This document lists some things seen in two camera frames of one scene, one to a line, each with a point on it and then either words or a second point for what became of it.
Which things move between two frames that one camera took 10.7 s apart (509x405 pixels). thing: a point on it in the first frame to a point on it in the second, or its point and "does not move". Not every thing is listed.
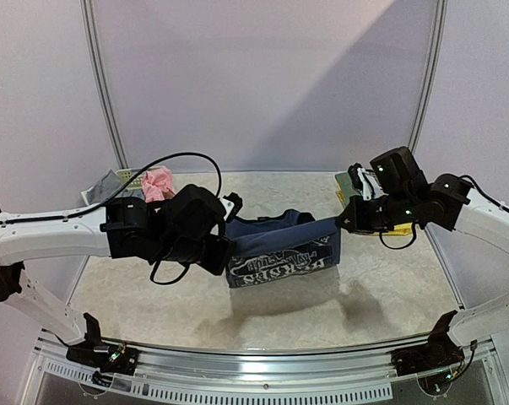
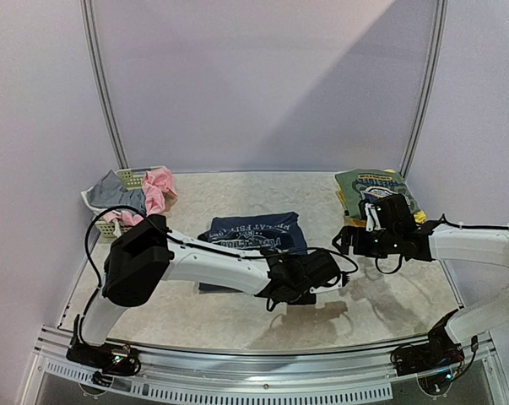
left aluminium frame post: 102,83 does not move
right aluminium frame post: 441,14 does not move
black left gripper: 216,265 to 292,258
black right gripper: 354,218 to 349,241
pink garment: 157,184 does not move
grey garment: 108,185 does not move
